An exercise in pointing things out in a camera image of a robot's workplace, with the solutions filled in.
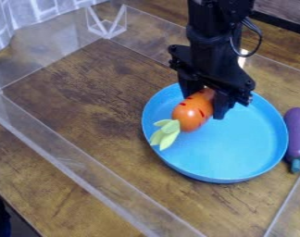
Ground purple toy eggplant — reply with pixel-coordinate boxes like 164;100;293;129
284;107;300;173

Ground blue round tray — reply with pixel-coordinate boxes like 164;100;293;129
141;82;291;184

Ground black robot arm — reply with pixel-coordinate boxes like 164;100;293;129
169;0;256;119

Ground white patterned curtain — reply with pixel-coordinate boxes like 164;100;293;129
0;0;108;51

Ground black cable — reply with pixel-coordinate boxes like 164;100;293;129
228;17;264;58

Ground orange toy carrot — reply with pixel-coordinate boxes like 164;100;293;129
150;88;216;150

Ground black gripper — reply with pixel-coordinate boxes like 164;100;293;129
169;26;256;119

